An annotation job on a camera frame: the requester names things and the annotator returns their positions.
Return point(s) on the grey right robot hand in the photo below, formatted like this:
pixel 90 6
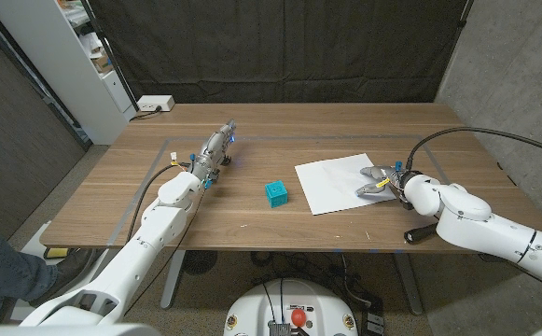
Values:
pixel 389 179

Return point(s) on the small cardboard box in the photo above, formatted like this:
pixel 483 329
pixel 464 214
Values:
pixel 101 64

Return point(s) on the teal cube block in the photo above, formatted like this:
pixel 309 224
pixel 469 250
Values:
pixel 276 193

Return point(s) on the white power outlet box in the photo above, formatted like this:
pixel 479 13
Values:
pixel 155 102

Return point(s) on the yellow flat object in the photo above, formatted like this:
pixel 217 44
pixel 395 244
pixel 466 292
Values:
pixel 57 253

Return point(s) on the black ribbed round object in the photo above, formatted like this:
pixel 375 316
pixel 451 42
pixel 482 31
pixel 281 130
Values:
pixel 199 261

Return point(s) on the black backdrop stand pole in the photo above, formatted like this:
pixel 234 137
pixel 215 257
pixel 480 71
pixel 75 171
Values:
pixel 109 51
pixel 464 14

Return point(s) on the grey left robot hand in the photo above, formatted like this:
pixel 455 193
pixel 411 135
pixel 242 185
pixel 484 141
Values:
pixel 212 156

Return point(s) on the person leg in jeans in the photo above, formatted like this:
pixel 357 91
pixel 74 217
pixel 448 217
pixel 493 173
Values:
pixel 0 270

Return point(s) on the white robot torso base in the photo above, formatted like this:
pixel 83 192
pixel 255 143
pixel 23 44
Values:
pixel 252 308

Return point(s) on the white paper sheet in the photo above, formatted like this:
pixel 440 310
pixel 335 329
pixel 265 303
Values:
pixel 331 186

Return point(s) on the black floor power strip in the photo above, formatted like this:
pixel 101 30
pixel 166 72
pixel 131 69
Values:
pixel 373 322

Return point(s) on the black fabric backdrop curtain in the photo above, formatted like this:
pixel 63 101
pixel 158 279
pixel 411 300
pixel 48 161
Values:
pixel 275 46

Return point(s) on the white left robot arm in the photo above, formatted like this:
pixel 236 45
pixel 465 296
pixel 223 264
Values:
pixel 158 228

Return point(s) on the white shelf cabinet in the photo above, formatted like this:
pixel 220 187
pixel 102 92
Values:
pixel 65 70

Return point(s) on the dark person shoe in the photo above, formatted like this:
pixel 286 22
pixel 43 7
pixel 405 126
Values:
pixel 72 268

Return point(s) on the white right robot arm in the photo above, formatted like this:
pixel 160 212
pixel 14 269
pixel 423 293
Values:
pixel 466 214

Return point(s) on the red emergency stop button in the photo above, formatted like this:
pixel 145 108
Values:
pixel 298 317

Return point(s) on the grey metal table leg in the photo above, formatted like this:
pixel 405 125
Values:
pixel 409 284
pixel 172 280

